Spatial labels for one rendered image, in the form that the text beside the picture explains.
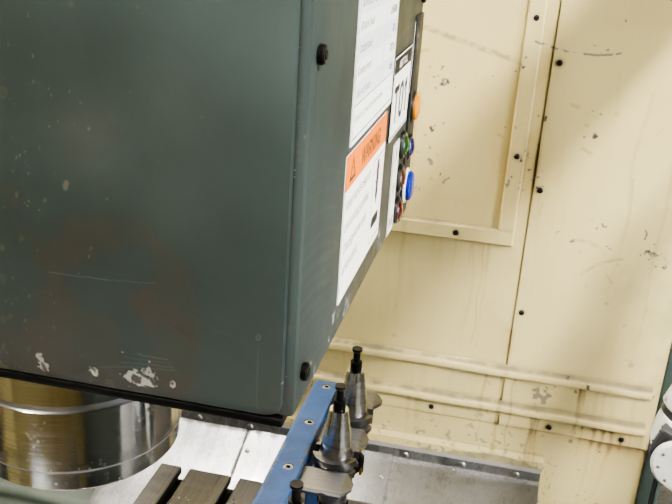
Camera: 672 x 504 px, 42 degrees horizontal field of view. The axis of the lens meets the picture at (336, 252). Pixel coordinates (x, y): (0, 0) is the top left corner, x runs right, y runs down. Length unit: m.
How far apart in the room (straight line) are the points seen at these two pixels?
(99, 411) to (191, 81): 0.28
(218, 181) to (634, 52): 1.17
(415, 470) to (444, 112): 0.74
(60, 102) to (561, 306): 1.31
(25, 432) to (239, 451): 1.27
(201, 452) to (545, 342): 0.76
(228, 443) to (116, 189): 1.46
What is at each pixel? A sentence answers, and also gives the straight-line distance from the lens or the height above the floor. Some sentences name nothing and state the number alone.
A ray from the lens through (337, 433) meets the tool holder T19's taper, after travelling 1.17.
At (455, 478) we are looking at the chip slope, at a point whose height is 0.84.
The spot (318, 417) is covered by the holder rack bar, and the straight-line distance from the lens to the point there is 1.27.
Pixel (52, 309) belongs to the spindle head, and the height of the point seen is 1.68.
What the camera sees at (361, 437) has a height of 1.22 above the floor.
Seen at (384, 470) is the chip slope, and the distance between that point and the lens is 1.85.
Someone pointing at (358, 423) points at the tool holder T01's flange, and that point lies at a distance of 1.27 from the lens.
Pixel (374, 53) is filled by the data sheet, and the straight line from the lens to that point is 0.62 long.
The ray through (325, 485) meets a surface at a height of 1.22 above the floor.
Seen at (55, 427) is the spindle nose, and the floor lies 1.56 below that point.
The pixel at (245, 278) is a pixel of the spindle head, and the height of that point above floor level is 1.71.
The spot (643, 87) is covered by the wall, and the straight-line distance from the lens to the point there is 1.58.
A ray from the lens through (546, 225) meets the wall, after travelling 1.63.
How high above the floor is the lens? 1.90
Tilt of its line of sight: 21 degrees down
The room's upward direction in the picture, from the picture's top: 4 degrees clockwise
